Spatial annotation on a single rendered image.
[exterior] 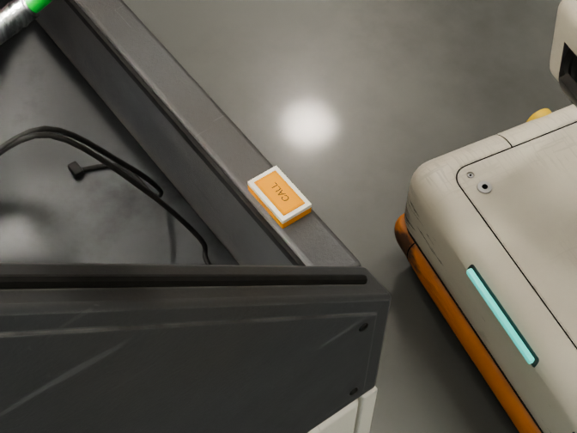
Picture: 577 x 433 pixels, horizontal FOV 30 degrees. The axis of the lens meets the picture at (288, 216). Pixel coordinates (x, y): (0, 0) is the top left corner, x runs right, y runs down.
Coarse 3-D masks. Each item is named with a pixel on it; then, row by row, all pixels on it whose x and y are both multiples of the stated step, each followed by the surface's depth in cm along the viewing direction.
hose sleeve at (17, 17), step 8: (16, 0) 70; (24, 0) 70; (8, 8) 71; (16, 8) 70; (24, 8) 70; (0, 16) 71; (8, 16) 71; (16, 16) 70; (24, 16) 70; (32, 16) 71; (0, 24) 71; (8, 24) 71; (16, 24) 71; (24, 24) 71; (0, 32) 71; (8, 32) 71; (16, 32) 71; (0, 40) 72
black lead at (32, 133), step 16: (32, 128) 84; (48, 128) 85; (16, 144) 85; (80, 144) 86; (96, 144) 90; (112, 160) 93; (80, 176) 106; (128, 176) 91; (144, 176) 98; (144, 192) 94; (160, 192) 103
